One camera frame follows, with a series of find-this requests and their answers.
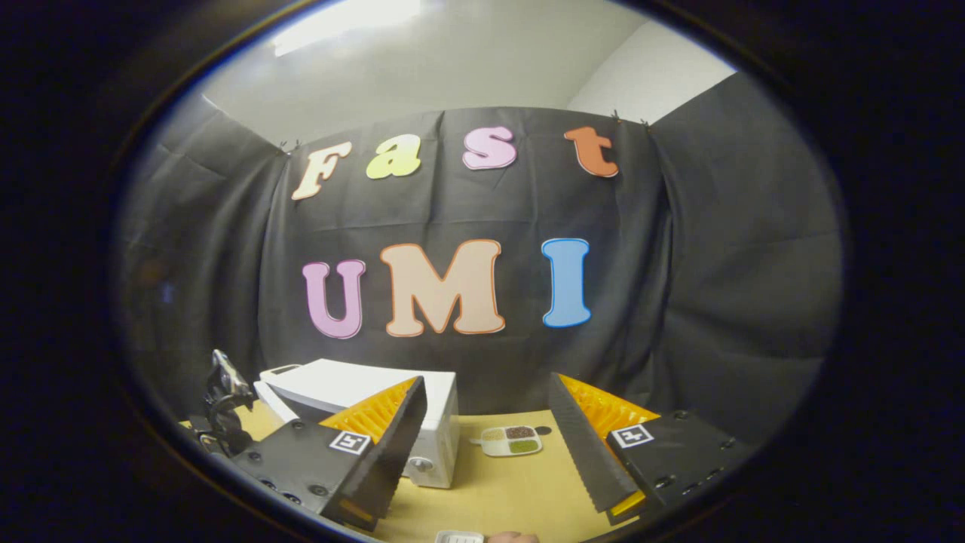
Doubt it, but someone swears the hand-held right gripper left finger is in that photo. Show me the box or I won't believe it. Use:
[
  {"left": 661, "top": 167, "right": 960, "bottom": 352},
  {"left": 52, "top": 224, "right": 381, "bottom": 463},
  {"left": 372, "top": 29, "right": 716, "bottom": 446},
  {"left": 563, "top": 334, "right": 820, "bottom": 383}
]
[{"left": 226, "top": 376, "right": 428, "bottom": 532}]

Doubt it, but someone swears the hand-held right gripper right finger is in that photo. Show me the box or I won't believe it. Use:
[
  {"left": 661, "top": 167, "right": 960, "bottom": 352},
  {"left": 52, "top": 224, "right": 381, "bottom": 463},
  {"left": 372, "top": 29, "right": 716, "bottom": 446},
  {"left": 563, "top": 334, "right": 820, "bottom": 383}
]
[{"left": 548, "top": 372, "right": 755, "bottom": 526}]

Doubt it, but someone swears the white microwave oven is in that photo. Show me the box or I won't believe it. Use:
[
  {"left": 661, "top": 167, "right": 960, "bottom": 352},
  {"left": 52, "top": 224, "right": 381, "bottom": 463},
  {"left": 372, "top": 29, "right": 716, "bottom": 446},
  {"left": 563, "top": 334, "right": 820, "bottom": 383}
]
[{"left": 253, "top": 358, "right": 459, "bottom": 489}]

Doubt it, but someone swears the white divided seasoning plate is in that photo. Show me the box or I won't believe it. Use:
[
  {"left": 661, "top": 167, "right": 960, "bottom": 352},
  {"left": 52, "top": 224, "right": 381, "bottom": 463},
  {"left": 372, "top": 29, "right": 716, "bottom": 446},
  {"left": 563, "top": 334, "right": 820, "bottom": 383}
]
[{"left": 480, "top": 425, "right": 542, "bottom": 459}]

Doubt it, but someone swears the black backdrop cloth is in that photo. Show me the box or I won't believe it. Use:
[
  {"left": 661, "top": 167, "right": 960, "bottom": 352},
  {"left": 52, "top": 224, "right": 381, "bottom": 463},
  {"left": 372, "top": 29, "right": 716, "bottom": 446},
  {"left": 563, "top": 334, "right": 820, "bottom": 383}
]
[{"left": 117, "top": 72, "right": 845, "bottom": 453}]

